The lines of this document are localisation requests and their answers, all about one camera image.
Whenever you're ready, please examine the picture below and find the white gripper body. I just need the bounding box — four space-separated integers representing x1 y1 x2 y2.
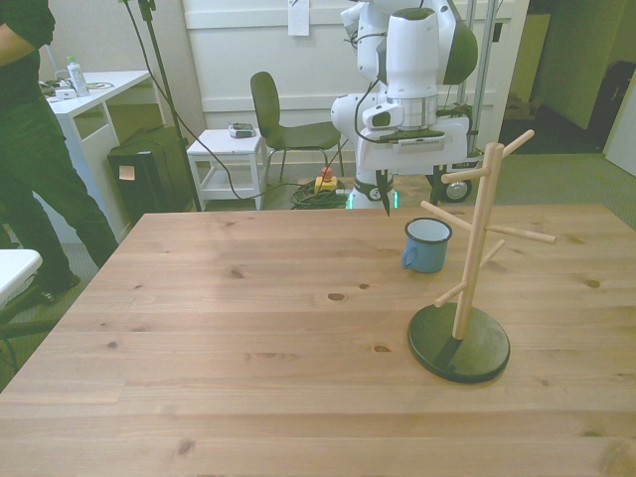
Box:
358 116 471 176

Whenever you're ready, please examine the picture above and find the blue enamel mug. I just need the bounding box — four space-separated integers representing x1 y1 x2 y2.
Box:
400 217 454 274

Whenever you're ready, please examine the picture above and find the wooden mug tree stand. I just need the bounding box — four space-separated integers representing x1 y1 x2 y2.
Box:
406 128 557 385

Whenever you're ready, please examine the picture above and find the white wheeled cart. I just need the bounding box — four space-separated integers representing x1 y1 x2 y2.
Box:
426 98 486 205

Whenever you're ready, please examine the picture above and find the yellow emergency stop button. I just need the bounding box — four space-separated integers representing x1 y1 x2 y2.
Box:
315 167 339 195

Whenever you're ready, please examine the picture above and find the dark wooden chair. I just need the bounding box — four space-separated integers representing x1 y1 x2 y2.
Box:
249 71 349 183

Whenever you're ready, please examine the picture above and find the white square stool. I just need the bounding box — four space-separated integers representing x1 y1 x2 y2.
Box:
186 127 269 211

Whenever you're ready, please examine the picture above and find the white paper sheet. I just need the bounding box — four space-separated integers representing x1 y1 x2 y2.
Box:
287 0 312 37

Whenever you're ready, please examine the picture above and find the black equipment case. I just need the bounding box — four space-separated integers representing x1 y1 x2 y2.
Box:
107 126 200 225

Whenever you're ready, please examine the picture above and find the black tripod stand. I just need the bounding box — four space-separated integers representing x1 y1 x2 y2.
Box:
116 0 203 213

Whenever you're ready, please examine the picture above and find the white desk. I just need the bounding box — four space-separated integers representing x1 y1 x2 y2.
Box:
42 69 165 244

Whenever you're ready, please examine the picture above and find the clear plastic bottle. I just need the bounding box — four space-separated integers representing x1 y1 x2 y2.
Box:
67 55 90 98

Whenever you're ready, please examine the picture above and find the person in dark clothes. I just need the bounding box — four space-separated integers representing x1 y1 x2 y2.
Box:
0 0 120 304

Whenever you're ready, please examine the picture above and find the white rounded table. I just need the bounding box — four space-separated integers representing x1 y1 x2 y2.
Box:
0 247 44 309

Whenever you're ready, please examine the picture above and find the black office chair base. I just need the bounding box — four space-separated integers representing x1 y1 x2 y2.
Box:
0 282 61 369

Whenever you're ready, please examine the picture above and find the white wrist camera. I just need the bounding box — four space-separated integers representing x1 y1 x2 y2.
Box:
390 137 446 151

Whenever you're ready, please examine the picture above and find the coiled black cable bundle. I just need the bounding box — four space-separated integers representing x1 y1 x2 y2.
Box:
289 178 349 210

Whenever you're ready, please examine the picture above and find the aluminium frame pole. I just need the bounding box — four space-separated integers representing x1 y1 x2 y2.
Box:
469 0 499 153

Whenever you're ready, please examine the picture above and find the long black cable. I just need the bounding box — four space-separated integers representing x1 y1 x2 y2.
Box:
123 0 319 203

